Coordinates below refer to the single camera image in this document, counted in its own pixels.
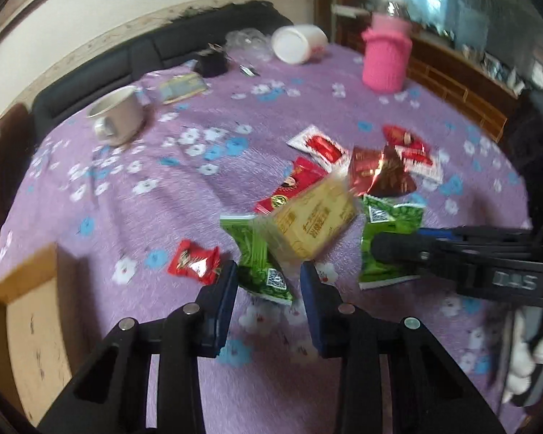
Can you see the dark red foil snack packet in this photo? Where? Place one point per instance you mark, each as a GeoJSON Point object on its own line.
{"type": "Point", "coordinates": [380, 174]}

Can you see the black cup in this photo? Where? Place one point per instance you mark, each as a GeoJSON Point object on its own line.
{"type": "Point", "coordinates": [210, 65]}

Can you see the white mug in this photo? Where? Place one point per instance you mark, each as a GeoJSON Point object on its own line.
{"type": "Point", "coordinates": [122, 113]}

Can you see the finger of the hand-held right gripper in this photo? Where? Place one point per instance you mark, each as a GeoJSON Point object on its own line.
{"type": "Point", "coordinates": [439, 234]}
{"type": "Point", "coordinates": [398, 248]}

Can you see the black sofa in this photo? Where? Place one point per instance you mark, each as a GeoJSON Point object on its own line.
{"type": "Point", "coordinates": [117, 63]}

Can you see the person's right hand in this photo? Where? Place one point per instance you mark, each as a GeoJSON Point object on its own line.
{"type": "Point", "coordinates": [519, 361]}

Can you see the white plastic jar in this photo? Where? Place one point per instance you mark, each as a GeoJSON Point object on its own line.
{"type": "Point", "coordinates": [294, 45]}

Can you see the cardboard box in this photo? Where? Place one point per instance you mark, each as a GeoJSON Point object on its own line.
{"type": "Point", "coordinates": [31, 325]}

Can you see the pink knitted bottle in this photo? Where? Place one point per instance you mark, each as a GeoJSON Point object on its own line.
{"type": "Point", "coordinates": [384, 63]}

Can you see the small red candy packet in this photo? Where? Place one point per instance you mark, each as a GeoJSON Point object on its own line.
{"type": "Point", "coordinates": [192, 262]}

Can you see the yellow snack packet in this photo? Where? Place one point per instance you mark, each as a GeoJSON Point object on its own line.
{"type": "Point", "coordinates": [312, 221]}

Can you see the brown chair back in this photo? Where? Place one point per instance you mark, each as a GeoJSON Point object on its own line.
{"type": "Point", "coordinates": [4, 167]}

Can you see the green yellow booklet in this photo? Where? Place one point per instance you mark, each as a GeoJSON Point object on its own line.
{"type": "Point", "coordinates": [181, 88]}

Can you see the wooden cabinet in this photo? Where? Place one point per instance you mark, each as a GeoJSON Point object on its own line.
{"type": "Point", "coordinates": [457, 81]}

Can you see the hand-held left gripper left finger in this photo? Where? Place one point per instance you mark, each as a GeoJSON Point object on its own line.
{"type": "Point", "coordinates": [224, 300]}

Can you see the white paper roll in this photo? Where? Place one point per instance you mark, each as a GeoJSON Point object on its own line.
{"type": "Point", "coordinates": [346, 10]}

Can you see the red snack packet with face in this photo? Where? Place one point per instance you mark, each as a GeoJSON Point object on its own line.
{"type": "Point", "coordinates": [294, 181]}

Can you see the small metal lighter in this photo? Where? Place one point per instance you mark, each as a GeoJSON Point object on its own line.
{"type": "Point", "coordinates": [249, 71]}

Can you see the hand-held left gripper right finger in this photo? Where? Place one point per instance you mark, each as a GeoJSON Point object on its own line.
{"type": "Point", "coordinates": [310, 309]}

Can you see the white red snack packet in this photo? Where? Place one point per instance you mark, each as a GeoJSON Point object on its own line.
{"type": "Point", "coordinates": [423, 162]}
{"type": "Point", "coordinates": [319, 144]}

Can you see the green snack packet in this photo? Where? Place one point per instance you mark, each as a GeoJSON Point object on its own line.
{"type": "Point", "coordinates": [253, 257]}
{"type": "Point", "coordinates": [389, 217]}

